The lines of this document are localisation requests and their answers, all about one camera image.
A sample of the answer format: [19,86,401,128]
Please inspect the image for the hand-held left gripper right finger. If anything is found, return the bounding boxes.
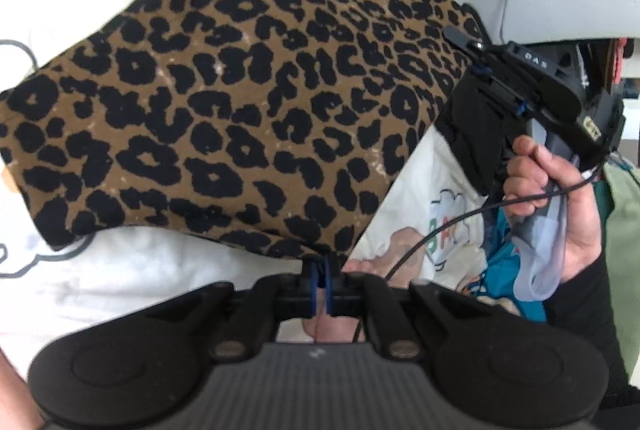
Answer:
[325,257,496,361]

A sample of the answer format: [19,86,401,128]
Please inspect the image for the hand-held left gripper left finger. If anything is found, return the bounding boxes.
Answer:
[145,260,321,361]

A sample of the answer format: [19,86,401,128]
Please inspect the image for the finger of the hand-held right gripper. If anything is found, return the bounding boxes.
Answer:
[442,27,493,60]
[467,62,528,118]

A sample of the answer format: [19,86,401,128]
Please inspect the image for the leopard print pants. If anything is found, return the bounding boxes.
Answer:
[0,0,483,263]

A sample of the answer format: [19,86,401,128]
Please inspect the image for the person's right forearm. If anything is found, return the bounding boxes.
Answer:
[542,252,632,411]

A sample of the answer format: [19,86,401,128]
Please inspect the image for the person's right hand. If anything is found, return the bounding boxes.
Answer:
[502,135,603,283]

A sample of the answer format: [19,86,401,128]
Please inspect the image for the red board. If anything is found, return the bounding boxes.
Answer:
[612,38,629,85]

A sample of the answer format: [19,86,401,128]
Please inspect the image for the green cloth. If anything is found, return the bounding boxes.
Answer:
[602,165,640,361]

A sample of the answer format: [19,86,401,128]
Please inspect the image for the teal printed garment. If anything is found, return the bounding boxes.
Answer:
[470,210,551,326]

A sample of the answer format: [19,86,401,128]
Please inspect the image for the cream printed bed sheet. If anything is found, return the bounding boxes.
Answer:
[0,0,506,381]

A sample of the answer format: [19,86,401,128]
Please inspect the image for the black cable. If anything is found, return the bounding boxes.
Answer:
[350,162,608,346]

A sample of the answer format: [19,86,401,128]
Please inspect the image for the translucent grey strap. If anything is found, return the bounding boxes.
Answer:
[510,197,570,303]

